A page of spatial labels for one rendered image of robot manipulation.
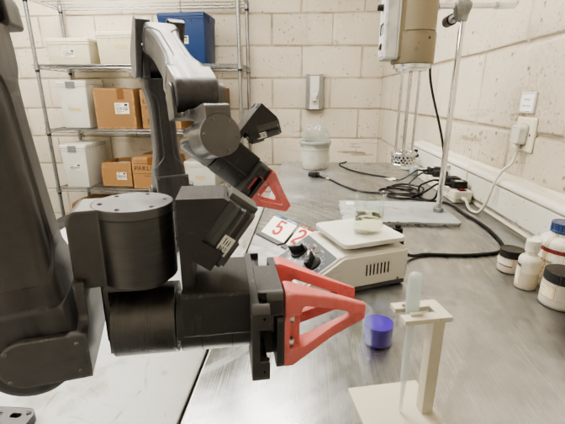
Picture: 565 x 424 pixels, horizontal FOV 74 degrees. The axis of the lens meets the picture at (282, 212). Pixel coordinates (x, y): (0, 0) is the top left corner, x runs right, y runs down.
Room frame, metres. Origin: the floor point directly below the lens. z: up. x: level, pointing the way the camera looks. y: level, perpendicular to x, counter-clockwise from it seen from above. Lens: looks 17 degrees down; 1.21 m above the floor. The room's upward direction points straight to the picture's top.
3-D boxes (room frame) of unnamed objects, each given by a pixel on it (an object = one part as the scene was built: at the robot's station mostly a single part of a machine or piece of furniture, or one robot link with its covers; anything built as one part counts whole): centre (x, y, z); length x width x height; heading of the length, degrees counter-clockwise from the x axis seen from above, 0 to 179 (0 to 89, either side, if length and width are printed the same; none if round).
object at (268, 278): (0.29, -0.02, 1.04); 0.09 x 0.07 x 0.07; 99
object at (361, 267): (0.62, -0.11, 0.94); 0.22 x 0.13 x 0.08; 110
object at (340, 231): (0.63, -0.14, 0.98); 0.12 x 0.12 x 0.01; 20
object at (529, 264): (0.58, -0.42, 0.94); 0.03 x 0.03 x 0.09
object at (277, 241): (0.82, 0.01, 0.92); 0.09 x 0.06 x 0.04; 36
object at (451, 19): (1.04, -0.43, 1.41); 0.25 x 0.11 x 0.05; 86
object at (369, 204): (0.61, -0.15, 1.02); 0.06 x 0.05 x 0.08; 111
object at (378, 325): (0.43, -0.13, 0.93); 0.04 x 0.04 x 0.06
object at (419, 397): (0.30, -0.12, 0.96); 0.08 x 0.08 x 0.13; 9
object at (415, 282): (0.30, -0.12, 1.04); 0.01 x 0.01 x 0.04; 9
